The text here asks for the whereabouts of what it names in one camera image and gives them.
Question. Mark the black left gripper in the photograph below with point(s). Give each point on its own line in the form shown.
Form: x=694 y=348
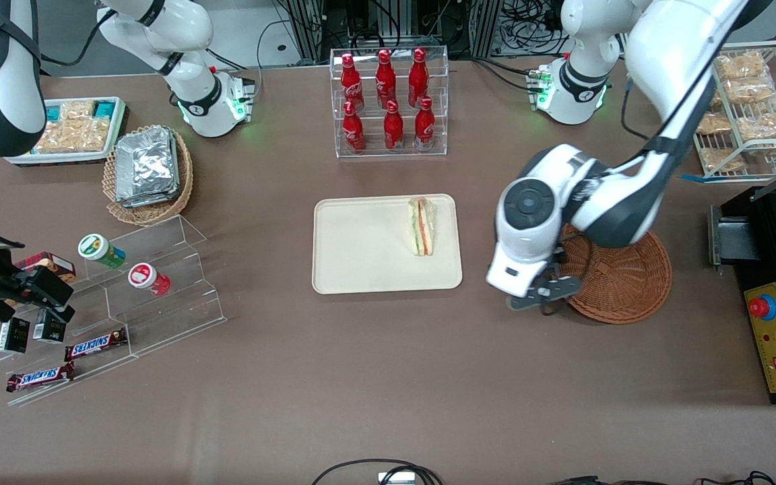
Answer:
x=548 y=309

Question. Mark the triangle sandwich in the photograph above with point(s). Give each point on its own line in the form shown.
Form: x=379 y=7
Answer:
x=422 y=228

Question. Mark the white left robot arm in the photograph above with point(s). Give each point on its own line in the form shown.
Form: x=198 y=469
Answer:
x=664 y=40

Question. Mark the round brown wicker basket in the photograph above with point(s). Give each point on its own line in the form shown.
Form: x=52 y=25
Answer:
x=630 y=283

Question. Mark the oval light wicker basket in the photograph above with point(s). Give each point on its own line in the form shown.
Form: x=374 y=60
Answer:
x=152 y=214

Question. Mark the beige rectangular tray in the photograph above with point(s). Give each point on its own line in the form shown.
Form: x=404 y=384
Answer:
x=368 y=249

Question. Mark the small black box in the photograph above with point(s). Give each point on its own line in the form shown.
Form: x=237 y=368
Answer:
x=49 y=329
x=12 y=335

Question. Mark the red brown carton box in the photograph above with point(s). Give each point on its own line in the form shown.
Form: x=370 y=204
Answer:
x=51 y=263

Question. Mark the Snickers chocolate bar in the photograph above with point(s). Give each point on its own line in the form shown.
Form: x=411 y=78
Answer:
x=95 y=344
x=39 y=378

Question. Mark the green lidded snack cup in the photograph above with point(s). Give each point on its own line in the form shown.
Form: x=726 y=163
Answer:
x=98 y=248

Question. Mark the red lidded snack cup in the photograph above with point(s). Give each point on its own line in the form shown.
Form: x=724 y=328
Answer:
x=145 y=277

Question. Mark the white snack bin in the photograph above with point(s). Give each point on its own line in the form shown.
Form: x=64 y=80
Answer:
x=21 y=159

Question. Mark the clear acrylic stepped shelf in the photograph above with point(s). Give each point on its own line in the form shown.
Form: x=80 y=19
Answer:
x=172 y=310

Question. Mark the clear nut snack pack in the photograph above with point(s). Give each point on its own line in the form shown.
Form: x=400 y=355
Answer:
x=78 y=111
x=91 y=135
x=56 y=138

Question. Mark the silver foil pack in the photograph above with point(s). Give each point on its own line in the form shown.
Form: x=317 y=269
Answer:
x=155 y=201
x=145 y=162

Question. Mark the teal snack pack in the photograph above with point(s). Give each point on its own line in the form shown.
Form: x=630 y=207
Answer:
x=54 y=112
x=104 y=108

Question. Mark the red cola bottle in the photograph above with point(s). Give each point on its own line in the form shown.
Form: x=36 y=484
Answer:
x=418 y=77
x=424 y=125
x=351 y=84
x=385 y=79
x=393 y=128
x=353 y=129

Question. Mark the red emergency stop button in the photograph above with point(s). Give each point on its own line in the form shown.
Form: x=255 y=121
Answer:
x=762 y=308

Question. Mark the bagged pastry snack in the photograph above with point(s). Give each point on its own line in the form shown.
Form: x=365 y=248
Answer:
x=725 y=160
x=741 y=65
x=713 y=124
x=752 y=90
x=765 y=124

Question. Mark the clear acrylic bottle rack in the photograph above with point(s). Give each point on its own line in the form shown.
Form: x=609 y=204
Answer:
x=368 y=151

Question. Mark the grey metal bracket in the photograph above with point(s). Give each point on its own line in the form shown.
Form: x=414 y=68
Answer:
x=728 y=239

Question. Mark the aluminium frame post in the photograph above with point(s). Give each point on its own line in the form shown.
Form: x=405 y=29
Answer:
x=486 y=27
x=307 y=27

